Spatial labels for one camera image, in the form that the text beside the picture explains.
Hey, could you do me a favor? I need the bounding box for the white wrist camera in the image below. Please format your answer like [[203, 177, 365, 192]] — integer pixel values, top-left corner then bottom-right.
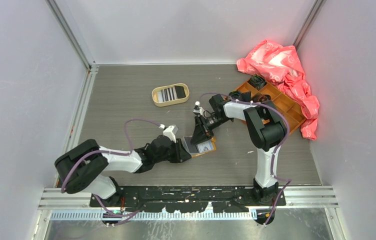
[[193, 101, 205, 117], [159, 124, 179, 143]]

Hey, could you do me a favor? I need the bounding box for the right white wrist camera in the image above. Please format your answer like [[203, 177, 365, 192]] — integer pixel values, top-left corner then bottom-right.
[[193, 101, 205, 117]]

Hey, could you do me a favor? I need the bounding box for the beige oval tray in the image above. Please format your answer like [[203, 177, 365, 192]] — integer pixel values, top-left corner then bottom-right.
[[151, 83, 190, 107]]

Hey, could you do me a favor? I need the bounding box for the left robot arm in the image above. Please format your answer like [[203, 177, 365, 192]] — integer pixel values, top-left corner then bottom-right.
[[54, 135, 192, 207]]

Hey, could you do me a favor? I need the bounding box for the orange compartment organizer box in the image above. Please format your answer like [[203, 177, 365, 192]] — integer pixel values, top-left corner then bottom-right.
[[233, 80, 306, 134]]

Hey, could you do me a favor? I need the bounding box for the stack of striped cards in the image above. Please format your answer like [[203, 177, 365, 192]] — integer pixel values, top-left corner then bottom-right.
[[157, 87, 176, 103]]

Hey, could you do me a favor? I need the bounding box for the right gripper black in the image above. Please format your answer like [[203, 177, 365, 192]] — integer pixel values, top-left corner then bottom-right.
[[191, 113, 231, 146]]

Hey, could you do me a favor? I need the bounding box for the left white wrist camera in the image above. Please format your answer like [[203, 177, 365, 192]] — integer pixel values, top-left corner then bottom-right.
[[159, 124, 179, 143]]

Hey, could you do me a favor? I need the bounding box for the dark rolled item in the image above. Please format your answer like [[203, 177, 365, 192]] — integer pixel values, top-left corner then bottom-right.
[[251, 94, 272, 103], [229, 90, 252, 102], [248, 74, 267, 90]]

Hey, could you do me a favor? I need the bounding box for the black credit card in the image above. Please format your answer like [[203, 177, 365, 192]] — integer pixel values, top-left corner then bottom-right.
[[174, 85, 186, 99]]

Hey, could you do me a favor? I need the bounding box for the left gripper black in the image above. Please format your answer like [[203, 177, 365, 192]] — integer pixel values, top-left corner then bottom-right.
[[154, 138, 192, 164]]

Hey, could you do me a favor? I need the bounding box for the dark rolled item right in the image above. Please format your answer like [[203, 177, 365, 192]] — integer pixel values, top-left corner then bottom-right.
[[251, 94, 272, 103]]

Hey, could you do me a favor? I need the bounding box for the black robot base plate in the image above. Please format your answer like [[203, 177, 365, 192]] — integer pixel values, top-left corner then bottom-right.
[[104, 185, 286, 214]]

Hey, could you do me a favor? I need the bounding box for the dark rolled item left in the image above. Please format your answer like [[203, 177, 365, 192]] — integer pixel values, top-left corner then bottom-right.
[[229, 90, 252, 102]]

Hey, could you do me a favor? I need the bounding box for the aluminium front rail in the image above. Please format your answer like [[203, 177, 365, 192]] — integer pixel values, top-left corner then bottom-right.
[[38, 185, 339, 225]]

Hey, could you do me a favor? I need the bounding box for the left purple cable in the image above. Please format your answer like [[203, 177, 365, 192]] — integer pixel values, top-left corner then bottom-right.
[[60, 118, 166, 195]]

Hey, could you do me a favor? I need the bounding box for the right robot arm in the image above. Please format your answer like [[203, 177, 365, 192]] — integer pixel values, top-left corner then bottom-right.
[[190, 94, 290, 206]]

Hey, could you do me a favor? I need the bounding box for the orange card holder wallet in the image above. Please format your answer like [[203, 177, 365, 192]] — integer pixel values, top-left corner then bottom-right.
[[182, 136, 217, 158]]

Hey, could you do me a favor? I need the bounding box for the pink plastic bag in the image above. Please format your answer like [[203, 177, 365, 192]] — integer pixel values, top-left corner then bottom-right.
[[236, 39, 320, 141]]

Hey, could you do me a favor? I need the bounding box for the dark rolled item upper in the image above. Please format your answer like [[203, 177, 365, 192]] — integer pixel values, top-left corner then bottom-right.
[[248, 74, 267, 90]]

